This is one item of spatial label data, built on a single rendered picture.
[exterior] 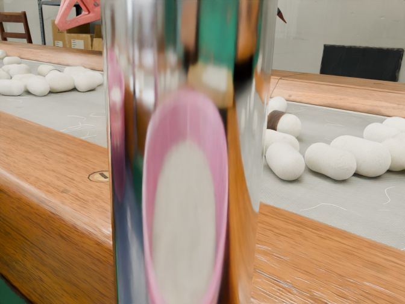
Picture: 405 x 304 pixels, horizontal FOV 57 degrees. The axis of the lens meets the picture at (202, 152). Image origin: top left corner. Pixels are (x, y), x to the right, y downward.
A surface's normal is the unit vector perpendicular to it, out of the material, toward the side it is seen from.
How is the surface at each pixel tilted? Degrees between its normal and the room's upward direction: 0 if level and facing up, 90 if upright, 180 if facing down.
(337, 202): 0
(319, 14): 90
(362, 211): 0
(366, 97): 45
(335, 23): 90
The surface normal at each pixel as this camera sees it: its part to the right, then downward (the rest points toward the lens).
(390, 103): -0.42, -0.51
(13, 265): -0.63, 0.23
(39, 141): 0.04, -0.95
